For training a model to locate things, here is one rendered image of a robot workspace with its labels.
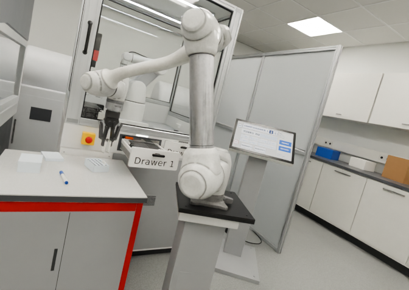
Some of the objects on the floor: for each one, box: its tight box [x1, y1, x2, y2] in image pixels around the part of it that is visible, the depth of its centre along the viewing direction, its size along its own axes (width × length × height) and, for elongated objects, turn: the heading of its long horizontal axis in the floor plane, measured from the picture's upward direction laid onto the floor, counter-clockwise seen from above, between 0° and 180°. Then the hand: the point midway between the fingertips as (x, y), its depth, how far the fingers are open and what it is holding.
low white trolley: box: [0, 149, 148, 290], centre depth 131 cm, size 58×62×76 cm
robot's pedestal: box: [161, 194, 239, 290], centre depth 131 cm, size 30×30×76 cm
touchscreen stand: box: [214, 156, 268, 285], centre depth 216 cm, size 50×45×102 cm
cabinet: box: [56, 125, 182, 256], centre depth 220 cm, size 95×103×80 cm
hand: (106, 146), depth 139 cm, fingers closed
